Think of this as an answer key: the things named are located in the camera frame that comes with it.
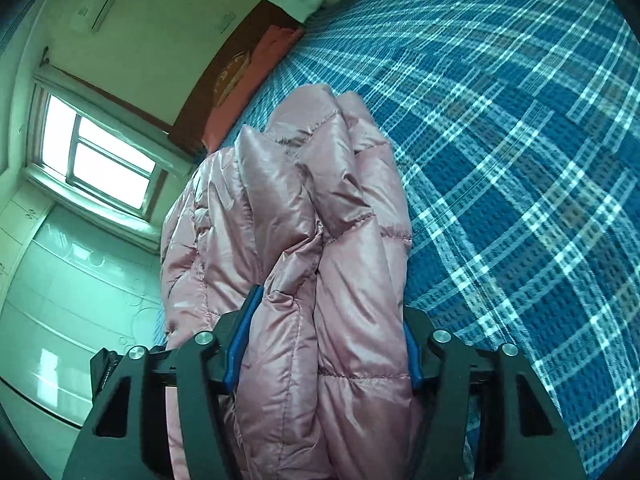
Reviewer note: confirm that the dark wooden headboard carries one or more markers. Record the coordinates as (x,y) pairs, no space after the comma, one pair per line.
(235,60)

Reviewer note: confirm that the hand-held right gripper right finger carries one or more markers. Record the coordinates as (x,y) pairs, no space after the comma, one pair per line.
(411,355)

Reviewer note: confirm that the blue plaid bedspread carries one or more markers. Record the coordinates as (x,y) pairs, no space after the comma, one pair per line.
(500,160)

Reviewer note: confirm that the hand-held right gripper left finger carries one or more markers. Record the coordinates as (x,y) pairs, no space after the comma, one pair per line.
(245,330)

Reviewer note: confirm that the red pillow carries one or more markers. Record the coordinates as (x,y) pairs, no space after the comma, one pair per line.
(235,110)

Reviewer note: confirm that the white wardrobe with circle pattern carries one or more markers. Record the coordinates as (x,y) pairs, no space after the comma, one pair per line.
(60,310)

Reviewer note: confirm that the pink down jacket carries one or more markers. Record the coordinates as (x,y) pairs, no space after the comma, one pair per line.
(300,260)

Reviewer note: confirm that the window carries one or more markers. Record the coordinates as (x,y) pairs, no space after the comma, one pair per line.
(100,160)

